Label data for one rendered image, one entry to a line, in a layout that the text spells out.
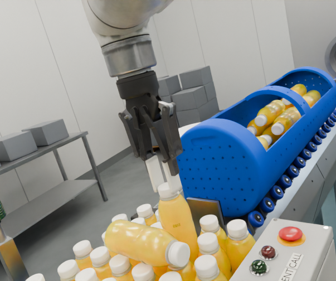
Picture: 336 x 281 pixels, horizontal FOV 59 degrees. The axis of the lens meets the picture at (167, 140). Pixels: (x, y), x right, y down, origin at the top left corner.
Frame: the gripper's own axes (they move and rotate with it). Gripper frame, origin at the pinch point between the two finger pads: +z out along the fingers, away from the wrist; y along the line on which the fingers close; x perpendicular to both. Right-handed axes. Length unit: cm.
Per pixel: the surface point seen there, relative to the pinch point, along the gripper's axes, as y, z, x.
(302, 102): -6, 4, -68
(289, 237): -22.8, 10.0, -0.5
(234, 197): 1.3, 18.7, -24.6
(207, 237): -6.6, 13.2, -0.1
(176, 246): -7.7, 8.4, 9.2
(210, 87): 229, 35, -374
